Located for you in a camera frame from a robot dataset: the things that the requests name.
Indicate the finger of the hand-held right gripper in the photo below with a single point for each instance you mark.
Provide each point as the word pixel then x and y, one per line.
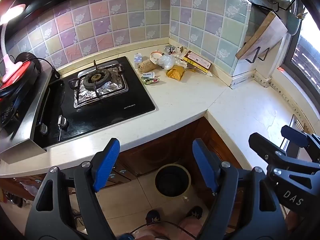
pixel 295 136
pixel 261 147

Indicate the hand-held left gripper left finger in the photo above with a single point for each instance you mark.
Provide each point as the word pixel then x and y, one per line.
pixel 106 165

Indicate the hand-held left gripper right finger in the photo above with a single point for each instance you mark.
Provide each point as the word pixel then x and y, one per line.
pixel 205 167

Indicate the round cream trash bin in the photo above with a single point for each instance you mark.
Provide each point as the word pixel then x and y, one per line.
pixel 172 182

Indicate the yellow plastic bag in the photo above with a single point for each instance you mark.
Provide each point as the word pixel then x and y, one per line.
pixel 176 73

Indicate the yellow brown seasoning box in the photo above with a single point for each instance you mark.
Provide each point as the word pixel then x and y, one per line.
pixel 197 62

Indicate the beige loofah sponge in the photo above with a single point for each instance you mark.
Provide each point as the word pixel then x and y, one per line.
pixel 146 67

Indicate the clear plastic bag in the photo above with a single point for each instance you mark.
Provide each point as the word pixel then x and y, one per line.
pixel 166 61

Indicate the stainless steel sink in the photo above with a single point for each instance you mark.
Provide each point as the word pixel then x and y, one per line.
pixel 296 123

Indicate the wooden drawer unit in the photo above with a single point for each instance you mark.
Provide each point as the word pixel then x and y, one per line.
pixel 125 166

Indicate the wooden cabinet door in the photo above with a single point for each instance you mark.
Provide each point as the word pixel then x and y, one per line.
pixel 220 145
pixel 162 145

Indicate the dark blue sneaker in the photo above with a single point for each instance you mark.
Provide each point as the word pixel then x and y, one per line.
pixel 152 216
pixel 194 212

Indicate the silver stove knob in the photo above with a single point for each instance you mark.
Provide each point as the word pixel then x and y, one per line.
pixel 62 122
pixel 44 129

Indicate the person's pink trousers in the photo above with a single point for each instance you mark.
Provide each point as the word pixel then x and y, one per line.
pixel 190 227

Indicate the aluminium foil sheet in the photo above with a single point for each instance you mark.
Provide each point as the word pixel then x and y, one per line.
pixel 85 98

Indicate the blue object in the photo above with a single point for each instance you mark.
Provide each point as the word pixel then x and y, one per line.
pixel 126 237

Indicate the black glass gas stove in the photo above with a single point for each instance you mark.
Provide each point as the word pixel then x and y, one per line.
pixel 140 97

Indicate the stainless steel stove guard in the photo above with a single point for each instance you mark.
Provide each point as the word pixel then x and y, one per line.
pixel 17 140

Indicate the window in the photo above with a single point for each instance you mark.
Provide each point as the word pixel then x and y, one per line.
pixel 310 42

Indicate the green red wrapper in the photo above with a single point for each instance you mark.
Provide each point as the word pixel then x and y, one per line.
pixel 150 80

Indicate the small white box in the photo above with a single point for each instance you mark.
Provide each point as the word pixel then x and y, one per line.
pixel 148 75

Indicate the wooden cutting board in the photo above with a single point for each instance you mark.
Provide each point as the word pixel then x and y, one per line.
pixel 262 37

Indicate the small blue white carton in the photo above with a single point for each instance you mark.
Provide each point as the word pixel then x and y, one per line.
pixel 137 59

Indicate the teal hanging object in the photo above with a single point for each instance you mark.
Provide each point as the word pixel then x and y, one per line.
pixel 293 22

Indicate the crumpled white paper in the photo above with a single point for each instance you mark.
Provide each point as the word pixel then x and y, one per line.
pixel 180 55

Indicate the white paper bowl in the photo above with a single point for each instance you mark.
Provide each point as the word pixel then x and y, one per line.
pixel 156 56

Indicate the crumpled silver foil wrapper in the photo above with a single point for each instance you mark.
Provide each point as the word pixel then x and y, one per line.
pixel 170 49

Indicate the red black induction cooker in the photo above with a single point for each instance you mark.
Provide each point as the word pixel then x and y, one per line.
pixel 22 73

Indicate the pink desk lamp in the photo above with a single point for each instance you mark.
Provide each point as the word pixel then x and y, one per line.
pixel 11 67

